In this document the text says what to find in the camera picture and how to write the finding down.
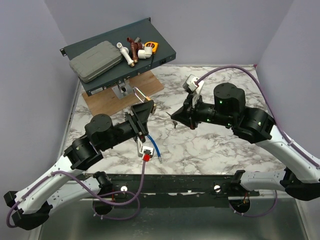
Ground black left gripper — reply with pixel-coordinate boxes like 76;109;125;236
100;101;154;152

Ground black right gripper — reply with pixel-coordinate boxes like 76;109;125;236
170;92;235;131

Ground silver keys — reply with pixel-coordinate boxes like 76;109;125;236
166;112;178;129

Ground brass padlock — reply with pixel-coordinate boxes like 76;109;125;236
132;86;157;115

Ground blue cable lock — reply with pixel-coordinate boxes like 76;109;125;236
147;134;163;164

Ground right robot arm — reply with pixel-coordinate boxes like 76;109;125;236
171;83;320;201

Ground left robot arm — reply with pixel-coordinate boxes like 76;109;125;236
3;100;155;230

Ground white pvc elbow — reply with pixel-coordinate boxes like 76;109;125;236
137;46;153;59

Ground wooden board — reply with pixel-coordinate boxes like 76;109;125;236
82;71;164;116

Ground dark teal rack shelf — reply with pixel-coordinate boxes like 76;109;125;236
60;18;176;96

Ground white pvc pipe fitting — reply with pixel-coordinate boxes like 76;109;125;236
116;42;135;67

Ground brown pipe valve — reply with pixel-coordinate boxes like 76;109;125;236
126;37;144;63

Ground yellow tape measure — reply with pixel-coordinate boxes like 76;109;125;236
144;41;159;54

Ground grey plastic tool case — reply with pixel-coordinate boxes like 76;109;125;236
69;40;123;83

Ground metal shelf stand bracket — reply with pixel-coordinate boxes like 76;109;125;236
111;83;133;99

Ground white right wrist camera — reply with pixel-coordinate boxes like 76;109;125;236
182;74;204;108

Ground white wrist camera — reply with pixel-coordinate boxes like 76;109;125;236
182;74;204;108
136;137;155;162

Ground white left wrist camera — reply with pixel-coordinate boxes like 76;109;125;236
136;137;155;162

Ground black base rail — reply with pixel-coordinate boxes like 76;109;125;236
72;173;261;208

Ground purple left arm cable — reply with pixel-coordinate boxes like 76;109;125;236
5;158;151;229

